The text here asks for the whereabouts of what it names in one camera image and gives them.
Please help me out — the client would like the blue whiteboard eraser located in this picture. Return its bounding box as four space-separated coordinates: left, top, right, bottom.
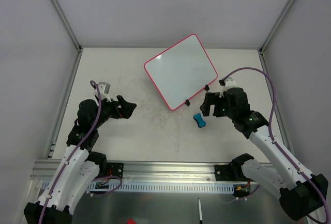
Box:
193 113 206 128

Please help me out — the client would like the pink framed whiteboard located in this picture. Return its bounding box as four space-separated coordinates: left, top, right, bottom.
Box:
144 34 218 111

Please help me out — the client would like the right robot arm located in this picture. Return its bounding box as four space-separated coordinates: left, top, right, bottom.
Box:
200 87 328 220

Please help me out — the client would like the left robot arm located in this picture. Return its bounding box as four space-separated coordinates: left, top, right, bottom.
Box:
24 95 137 223

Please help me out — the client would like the white marker pen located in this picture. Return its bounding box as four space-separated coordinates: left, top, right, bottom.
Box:
198 198 203 224

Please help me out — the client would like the red object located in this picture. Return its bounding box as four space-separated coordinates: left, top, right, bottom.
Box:
127 218 137 224

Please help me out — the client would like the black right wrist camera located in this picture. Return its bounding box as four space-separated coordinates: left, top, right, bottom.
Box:
219 77 251 119

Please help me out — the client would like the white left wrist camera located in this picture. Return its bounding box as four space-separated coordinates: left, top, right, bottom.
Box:
94 82 111 102

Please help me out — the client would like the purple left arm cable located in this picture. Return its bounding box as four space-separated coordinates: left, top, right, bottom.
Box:
38 80 123 224

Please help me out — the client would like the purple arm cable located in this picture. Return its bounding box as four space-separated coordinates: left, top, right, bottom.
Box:
219 67 329 223
38 80 123 224

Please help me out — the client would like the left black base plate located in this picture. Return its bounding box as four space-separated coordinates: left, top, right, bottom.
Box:
106 162 124 179

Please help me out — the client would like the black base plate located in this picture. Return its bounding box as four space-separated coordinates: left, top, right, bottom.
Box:
106 162 124 179
214 163 254 182

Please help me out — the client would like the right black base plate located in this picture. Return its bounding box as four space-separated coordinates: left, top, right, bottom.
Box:
214 163 254 182

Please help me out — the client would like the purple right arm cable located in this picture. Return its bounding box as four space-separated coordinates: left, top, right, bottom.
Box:
219 67 329 223

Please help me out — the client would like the white slotted cable duct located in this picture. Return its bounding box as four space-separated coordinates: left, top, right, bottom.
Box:
41 181 235 194

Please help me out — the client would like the aluminium mounting rail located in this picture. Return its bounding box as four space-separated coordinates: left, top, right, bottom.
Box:
30 159 310 185

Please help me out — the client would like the left aluminium frame post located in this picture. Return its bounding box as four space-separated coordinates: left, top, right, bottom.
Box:
49 0 82 52

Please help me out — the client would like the aluminium frame post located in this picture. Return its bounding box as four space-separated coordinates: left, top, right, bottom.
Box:
49 0 82 52
259 0 297 54

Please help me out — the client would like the right aluminium frame post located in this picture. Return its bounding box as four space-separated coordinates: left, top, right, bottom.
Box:
259 0 297 54

